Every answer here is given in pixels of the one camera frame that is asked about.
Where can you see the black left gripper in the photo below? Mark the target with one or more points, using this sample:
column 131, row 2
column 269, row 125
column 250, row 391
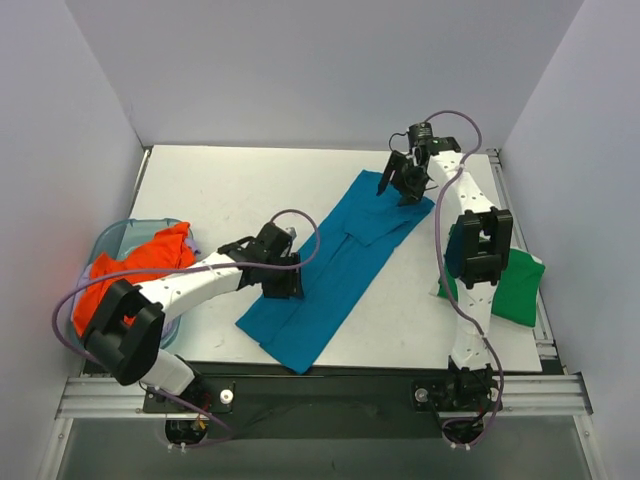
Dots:
column 288, row 283

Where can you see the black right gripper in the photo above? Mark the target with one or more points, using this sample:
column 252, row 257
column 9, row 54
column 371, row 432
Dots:
column 406, row 176

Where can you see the teal blue t shirt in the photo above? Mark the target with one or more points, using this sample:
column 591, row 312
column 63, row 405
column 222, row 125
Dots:
column 357, row 238

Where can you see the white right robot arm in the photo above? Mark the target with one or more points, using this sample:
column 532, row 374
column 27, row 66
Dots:
column 470, row 377

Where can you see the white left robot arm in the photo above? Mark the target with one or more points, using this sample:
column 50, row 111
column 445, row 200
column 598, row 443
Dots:
column 124, row 334

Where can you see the orange t shirt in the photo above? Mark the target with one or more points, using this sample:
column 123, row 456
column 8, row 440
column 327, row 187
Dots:
column 112, row 237

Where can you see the lavender t shirt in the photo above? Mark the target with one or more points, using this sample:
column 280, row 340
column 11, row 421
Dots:
column 172, row 247

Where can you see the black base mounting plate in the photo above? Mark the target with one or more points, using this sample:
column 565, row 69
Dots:
column 256, row 401

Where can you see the clear blue plastic bin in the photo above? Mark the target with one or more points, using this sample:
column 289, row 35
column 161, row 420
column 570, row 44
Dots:
column 170, row 329

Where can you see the green folded t shirt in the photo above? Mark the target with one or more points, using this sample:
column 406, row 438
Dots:
column 517, row 290

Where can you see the aluminium frame rail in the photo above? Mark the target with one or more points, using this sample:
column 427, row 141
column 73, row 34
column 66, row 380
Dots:
column 229, row 193

